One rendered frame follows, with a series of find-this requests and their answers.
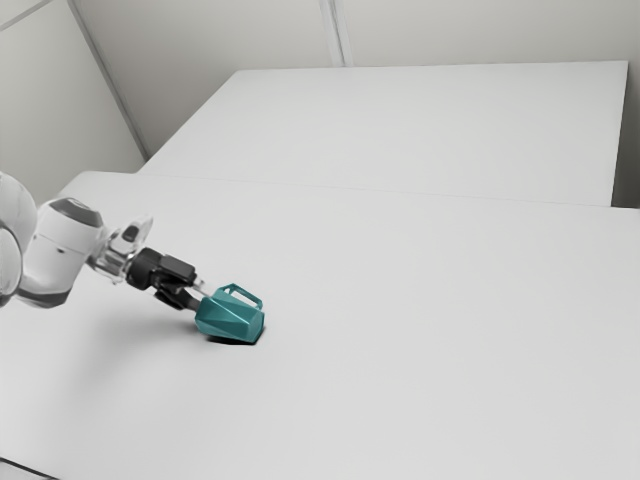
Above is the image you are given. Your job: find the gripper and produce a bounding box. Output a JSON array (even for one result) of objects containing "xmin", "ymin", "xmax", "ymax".
[{"xmin": 125, "ymin": 247, "xmax": 210, "ymax": 315}]

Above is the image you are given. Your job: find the teal faceted mug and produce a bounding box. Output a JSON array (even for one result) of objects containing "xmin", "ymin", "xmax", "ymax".
[{"xmin": 193, "ymin": 282, "xmax": 267, "ymax": 345}]

